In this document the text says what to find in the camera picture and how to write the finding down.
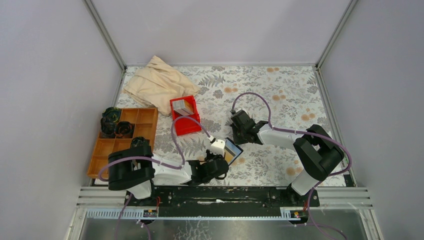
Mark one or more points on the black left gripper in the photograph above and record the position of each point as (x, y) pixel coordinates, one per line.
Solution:
(209, 155)

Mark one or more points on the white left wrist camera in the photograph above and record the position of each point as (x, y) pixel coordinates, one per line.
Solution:
(217, 145)

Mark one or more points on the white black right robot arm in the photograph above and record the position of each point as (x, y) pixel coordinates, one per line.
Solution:
(318, 153)

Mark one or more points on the dark floral rolled cloth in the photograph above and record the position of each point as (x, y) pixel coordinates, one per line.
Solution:
(107, 129)

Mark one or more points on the black leather card holder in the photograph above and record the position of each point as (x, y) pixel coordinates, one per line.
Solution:
(233, 151)

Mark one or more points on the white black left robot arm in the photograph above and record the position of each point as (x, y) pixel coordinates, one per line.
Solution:
(137, 170)

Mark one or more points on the beige folded cloth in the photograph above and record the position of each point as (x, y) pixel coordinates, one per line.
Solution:
(157, 83)

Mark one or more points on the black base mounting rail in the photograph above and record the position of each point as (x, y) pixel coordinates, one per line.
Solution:
(219, 201)

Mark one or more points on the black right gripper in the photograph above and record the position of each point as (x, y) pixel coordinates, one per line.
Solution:
(236, 140)

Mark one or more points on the red plastic bin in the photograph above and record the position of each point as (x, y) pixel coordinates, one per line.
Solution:
(184, 126)

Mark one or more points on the stack of credit cards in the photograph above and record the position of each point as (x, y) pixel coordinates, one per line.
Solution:
(183, 107)

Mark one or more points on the dark green rolled cloth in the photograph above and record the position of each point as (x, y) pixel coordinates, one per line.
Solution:
(112, 114)

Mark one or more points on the floral patterned table mat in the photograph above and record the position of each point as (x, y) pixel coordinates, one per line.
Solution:
(288, 96)

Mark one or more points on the wooden compartment tray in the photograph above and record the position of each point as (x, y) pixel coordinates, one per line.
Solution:
(145, 120)

